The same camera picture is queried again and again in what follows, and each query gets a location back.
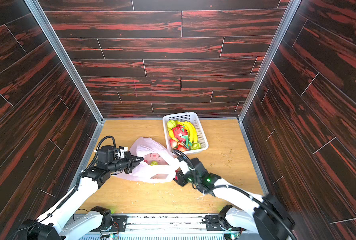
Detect pink plastic bag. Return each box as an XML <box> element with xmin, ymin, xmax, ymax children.
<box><xmin>116</xmin><ymin>137</ymin><xmax>179</xmax><ymax>184</ymax></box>

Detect yellow fake banana bunch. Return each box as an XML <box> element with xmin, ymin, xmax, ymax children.
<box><xmin>181</xmin><ymin>122</ymin><xmax>198</xmax><ymax>143</ymax></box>

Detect metal base rail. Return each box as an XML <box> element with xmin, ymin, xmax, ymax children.
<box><xmin>72</xmin><ymin>213</ymin><xmax>286</xmax><ymax>240</ymax></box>

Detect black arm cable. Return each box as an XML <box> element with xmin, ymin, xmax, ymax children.
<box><xmin>36</xmin><ymin>135</ymin><xmax>117</xmax><ymax>223</ymax></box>
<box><xmin>171</xmin><ymin>149</ymin><xmax>297</xmax><ymax>240</ymax></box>

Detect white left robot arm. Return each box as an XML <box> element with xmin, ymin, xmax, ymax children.
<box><xmin>10</xmin><ymin>152</ymin><xmax>144</xmax><ymax>240</ymax></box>

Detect red green fake dragon fruit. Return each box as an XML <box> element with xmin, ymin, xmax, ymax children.
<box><xmin>173</xmin><ymin>126</ymin><xmax>192</xmax><ymax>150</ymax></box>

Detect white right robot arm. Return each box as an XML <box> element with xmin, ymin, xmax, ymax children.
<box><xmin>175</xmin><ymin>155</ymin><xmax>296</xmax><ymax>240</ymax></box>

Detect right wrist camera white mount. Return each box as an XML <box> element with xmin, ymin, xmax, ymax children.
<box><xmin>179</xmin><ymin>161</ymin><xmax>190</xmax><ymax>175</ymax></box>

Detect light green fake fruit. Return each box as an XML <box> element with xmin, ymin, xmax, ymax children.
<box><xmin>167</xmin><ymin>120</ymin><xmax>178</xmax><ymax>131</ymax></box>

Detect red fake strawberry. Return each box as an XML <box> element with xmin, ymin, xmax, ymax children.
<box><xmin>177</xmin><ymin>145</ymin><xmax>187</xmax><ymax>152</ymax></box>

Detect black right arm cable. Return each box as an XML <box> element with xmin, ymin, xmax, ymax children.
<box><xmin>171</xmin><ymin>149</ymin><xmax>297</xmax><ymax>240</ymax></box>

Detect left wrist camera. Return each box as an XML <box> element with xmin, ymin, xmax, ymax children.
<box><xmin>97</xmin><ymin>146</ymin><xmax>128</xmax><ymax>164</ymax></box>

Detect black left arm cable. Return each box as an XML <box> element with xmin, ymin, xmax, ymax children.
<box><xmin>36</xmin><ymin>135</ymin><xmax>117</xmax><ymax>223</ymax></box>

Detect white perforated plastic basket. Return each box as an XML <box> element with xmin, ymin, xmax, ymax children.
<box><xmin>163</xmin><ymin>112</ymin><xmax>208</xmax><ymax>155</ymax></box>

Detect green fake pear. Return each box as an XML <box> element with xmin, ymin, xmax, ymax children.
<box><xmin>191</xmin><ymin>142</ymin><xmax>201</xmax><ymax>150</ymax></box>

